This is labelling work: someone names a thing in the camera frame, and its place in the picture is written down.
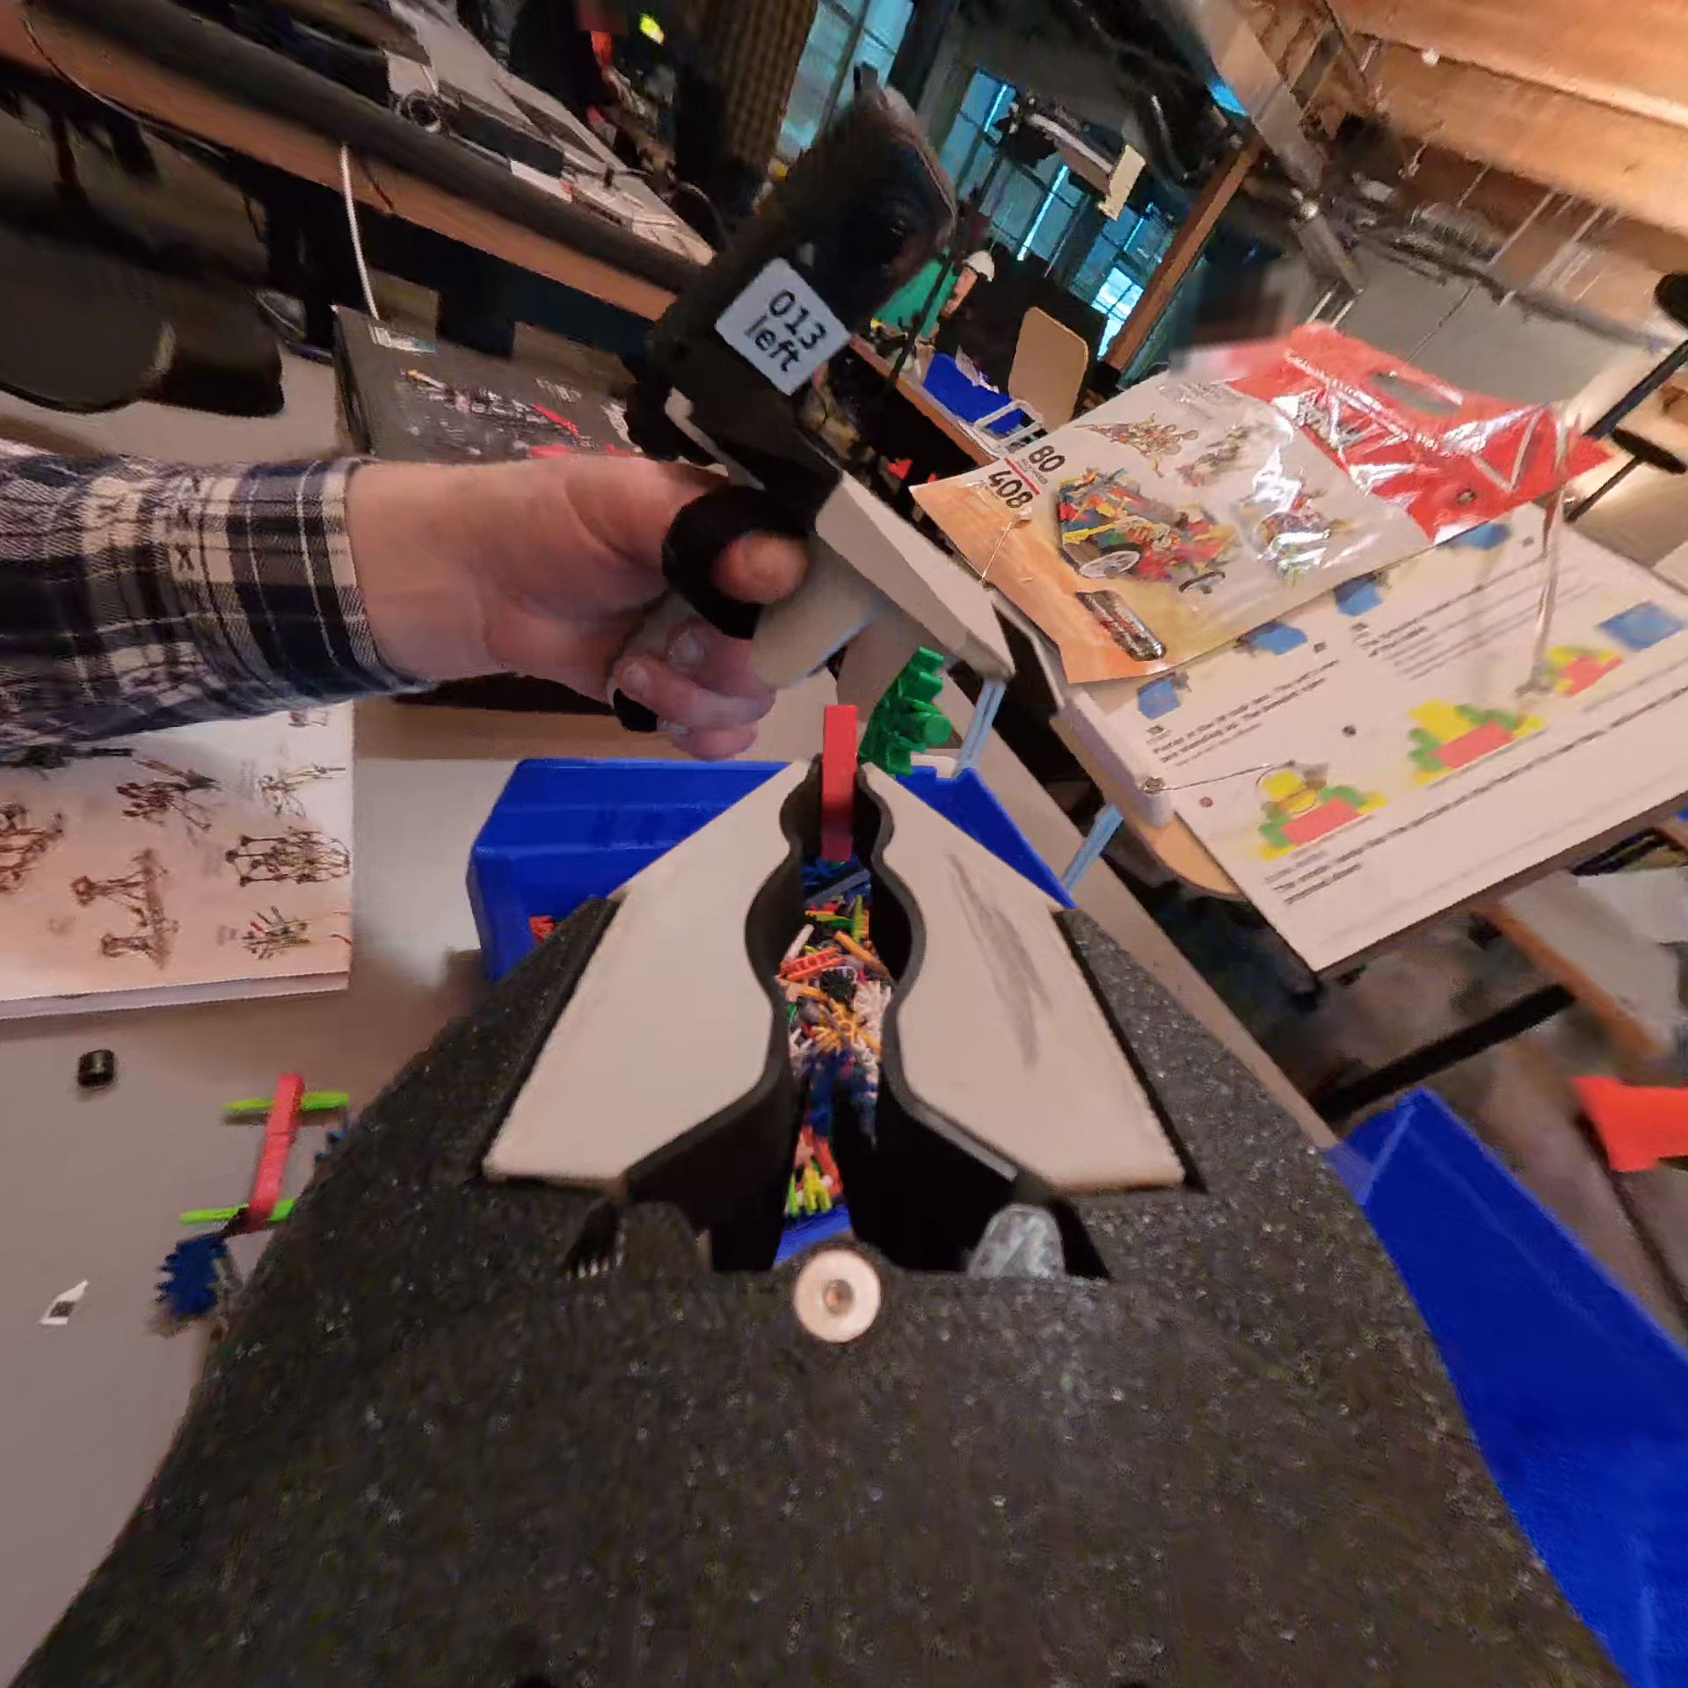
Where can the black office chair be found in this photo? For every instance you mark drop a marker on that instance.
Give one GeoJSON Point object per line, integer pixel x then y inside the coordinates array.
{"type": "Point", "coordinates": [134, 292]}

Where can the white printed instruction sheet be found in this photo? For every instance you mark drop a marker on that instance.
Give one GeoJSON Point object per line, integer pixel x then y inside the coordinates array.
{"type": "Point", "coordinates": [159, 856]}

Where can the instruction booklet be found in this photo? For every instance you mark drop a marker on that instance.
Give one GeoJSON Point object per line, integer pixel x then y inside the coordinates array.
{"type": "Point", "coordinates": [1424, 741]}

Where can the pile of construction toy pieces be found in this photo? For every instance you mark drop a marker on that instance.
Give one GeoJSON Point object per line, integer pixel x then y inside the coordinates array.
{"type": "Point", "coordinates": [832, 1028]}

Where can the small black toy piece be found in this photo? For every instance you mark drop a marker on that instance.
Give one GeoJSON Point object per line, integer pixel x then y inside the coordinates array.
{"type": "Point", "coordinates": [97, 1069]}

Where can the blue snowflake toy assembly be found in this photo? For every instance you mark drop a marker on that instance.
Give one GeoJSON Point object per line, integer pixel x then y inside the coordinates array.
{"type": "Point", "coordinates": [840, 781]}

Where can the black printed toy box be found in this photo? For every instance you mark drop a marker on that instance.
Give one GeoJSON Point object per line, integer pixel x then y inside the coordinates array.
{"type": "Point", "coordinates": [476, 398]}

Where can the empty blue plastic bin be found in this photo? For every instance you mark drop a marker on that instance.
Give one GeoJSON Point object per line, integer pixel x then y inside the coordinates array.
{"type": "Point", "coordinates": [1557, 1371]}

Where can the person's left hand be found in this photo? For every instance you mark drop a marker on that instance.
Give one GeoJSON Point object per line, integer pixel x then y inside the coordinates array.
{"type": "Point", "coordinates": [530, 582]}

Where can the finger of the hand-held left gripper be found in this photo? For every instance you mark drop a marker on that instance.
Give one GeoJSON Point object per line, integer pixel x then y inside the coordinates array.
{"type": "Point", "coordinates": [909, 582]}

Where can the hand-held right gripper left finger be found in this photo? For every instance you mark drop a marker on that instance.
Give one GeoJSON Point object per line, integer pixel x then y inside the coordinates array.
{"type": "Point", "coordinates": [647, 1054]}

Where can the toy kit plastic bag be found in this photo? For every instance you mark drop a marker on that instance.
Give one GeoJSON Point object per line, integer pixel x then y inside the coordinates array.
{"type": "Point", "coordinates": [1186, 502]}

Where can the small white toy piece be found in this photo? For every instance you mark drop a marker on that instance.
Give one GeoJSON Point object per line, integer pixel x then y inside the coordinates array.
{"type": "Point", "coordinates": [64, 1301]}

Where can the red green toy assembly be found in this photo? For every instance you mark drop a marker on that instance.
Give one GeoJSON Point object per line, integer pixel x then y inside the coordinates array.
{"type": "Point", "coordinates": [272, 1161]}

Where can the white stand base blue posts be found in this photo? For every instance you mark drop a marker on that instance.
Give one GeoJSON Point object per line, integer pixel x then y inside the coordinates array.
{"type": "Point", "coordinates": [1015, 767]}

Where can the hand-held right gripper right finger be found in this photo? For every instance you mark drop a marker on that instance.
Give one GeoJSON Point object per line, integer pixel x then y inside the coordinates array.
{"type": "Point", "coordinates": [1029, 1041]}

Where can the long dark office desk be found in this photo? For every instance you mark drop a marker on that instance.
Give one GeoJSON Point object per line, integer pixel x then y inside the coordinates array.
{"type": "Point", "coordinates": [398, 158]}

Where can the orange traffic cone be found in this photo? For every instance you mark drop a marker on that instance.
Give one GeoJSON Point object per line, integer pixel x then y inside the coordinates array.
{"type": "Point", "coordinates": [1637, 1120]}

